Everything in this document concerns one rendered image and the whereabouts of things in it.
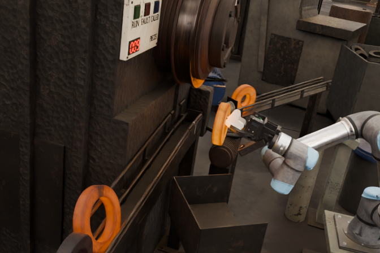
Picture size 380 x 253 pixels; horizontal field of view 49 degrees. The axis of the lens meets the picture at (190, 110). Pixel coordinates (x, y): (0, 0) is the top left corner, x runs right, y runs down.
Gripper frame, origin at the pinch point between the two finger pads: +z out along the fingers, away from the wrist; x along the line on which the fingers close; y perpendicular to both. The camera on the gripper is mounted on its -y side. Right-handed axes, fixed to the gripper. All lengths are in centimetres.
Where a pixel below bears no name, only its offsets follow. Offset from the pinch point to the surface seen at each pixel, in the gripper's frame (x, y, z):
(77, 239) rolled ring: 69, -12, 14
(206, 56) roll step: -5.7, 16.4, 15.7
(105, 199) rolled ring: 47, -17, 17
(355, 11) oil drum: -492, 12, -77
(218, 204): 18.1, -20.4, -12.6
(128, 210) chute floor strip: 35.4, -27.1, 12.1
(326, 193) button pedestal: -82, -49, -68
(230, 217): 22.6, -19.5, -17.7
